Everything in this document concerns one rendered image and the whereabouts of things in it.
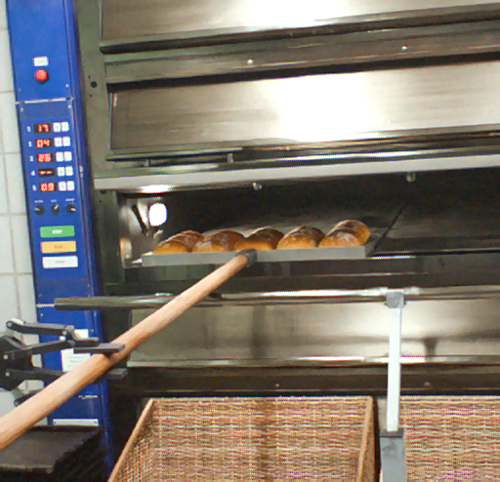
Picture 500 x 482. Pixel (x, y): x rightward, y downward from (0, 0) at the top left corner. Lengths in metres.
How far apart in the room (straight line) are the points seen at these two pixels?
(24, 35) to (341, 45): 0.77
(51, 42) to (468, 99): 0.99
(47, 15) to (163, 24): 0.29
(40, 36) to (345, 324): 1.01
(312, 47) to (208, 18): 0.25
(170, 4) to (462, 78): 0.70
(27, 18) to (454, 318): 1.24
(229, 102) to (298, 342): 0.59
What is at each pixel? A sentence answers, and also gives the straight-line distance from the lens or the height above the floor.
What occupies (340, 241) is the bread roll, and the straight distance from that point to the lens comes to 2.40.
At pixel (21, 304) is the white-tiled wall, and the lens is 2.65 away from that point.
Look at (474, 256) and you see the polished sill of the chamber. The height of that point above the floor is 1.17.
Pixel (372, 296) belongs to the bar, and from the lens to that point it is 2.01.
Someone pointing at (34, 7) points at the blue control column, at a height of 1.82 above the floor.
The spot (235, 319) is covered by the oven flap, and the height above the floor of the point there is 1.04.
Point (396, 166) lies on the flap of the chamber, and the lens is 2.20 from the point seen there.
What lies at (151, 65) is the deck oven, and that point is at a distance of 2.47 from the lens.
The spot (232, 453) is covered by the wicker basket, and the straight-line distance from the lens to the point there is 2.49.
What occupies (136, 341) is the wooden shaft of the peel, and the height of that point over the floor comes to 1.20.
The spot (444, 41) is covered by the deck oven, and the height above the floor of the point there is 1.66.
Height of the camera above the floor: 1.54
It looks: 7 degrees down
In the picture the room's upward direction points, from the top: 4 degrees counter-clockwise
